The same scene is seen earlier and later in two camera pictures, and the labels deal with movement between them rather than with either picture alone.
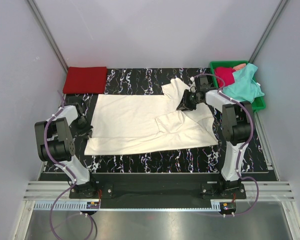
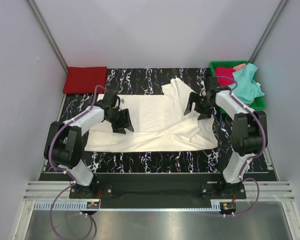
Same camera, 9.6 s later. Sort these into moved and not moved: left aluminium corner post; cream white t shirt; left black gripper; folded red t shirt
Moved: left black gripper
Not moved: cream white t shirt; folded red t shirt; left aluminium corner post
